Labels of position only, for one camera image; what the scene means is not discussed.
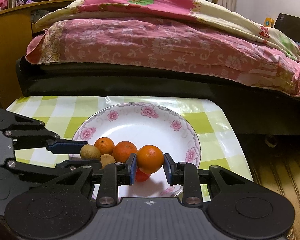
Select tan longan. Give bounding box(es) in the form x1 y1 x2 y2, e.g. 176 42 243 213
100 154 116 169
80 145 101 160

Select red cherry tomato front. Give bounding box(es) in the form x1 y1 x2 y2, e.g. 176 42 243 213
135 168 151 182

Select larger orange mandarin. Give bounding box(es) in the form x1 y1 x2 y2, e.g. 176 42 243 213
113 141 138 163

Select small orange mandarin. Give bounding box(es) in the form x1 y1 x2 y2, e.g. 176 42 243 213
94 137 115 155

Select green white checkered tablecloth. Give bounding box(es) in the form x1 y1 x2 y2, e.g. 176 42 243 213
6 95 254 203

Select brown wooden cabinet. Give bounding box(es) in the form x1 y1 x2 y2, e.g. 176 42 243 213
0 0 72 108

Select pink floral bedsheet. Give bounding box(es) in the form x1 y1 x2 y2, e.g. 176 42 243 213
26 18 300 96

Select yellow toy on shelf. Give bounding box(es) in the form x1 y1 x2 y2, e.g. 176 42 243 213
263 17 275 28

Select colourful cream quilt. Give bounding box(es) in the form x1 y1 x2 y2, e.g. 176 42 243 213
36 0 300 62

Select dark wooden headboard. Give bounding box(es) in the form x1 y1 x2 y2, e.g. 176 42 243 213
274 13 300 44

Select dark bed frame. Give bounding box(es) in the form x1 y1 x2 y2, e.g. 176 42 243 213
16 57 300 135

